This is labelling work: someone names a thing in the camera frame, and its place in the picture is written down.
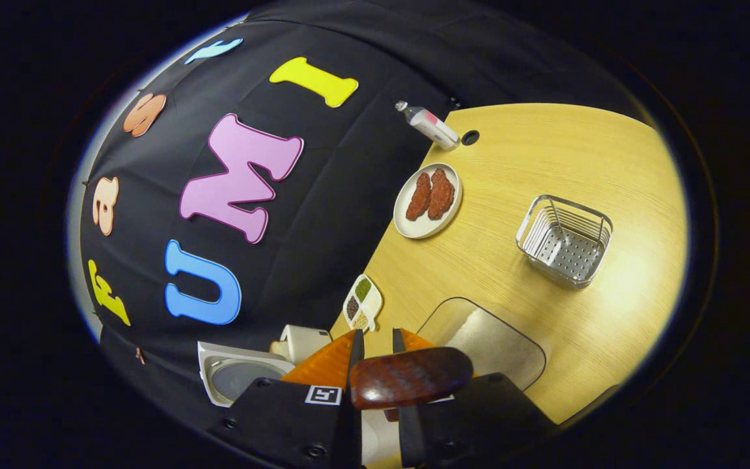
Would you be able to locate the metal wire chopstick holder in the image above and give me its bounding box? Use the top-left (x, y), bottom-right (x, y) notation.
top-left (516, 194), bottom-right (614, 290)

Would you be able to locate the white rice cooker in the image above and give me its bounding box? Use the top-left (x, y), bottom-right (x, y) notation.
top-left (197, 340), bottom-right (403, 466)

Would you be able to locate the clear plastic container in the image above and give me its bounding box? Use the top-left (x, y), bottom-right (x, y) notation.
top-left (414, 297), bottom-right (548, 391)

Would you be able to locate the clear bottle with pink label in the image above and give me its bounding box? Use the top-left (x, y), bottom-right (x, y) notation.
top-left (395, 100), bottom-right (461, 152)

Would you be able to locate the white round plate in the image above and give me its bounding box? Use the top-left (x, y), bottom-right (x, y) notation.
top-left (393, 162), bottom-right (464, 240)

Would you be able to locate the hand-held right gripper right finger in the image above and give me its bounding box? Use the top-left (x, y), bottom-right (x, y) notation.
top-left (391, 328), bottom-right (555, 469)

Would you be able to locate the brown wooden spoon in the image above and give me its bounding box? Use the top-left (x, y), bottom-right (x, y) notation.
top-left (349, 347), bottom-right (475, 423)

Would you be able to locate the white divided grain dish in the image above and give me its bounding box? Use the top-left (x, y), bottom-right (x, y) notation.
top-left (342, 274), bottom-right (383, 333)

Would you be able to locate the red meat piece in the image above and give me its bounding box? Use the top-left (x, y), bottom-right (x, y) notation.
top-left (428, 168), bottom-right (456, 220)
top-left (406, 172), bottom-right (432, 221)

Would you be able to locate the white toaster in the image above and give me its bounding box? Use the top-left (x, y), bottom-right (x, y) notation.
top-left (281, 324), bottom-right (333, 365)

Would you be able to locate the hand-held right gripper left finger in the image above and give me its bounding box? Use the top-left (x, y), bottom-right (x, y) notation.
top-left (209, 329), bottom-right (366, 469)

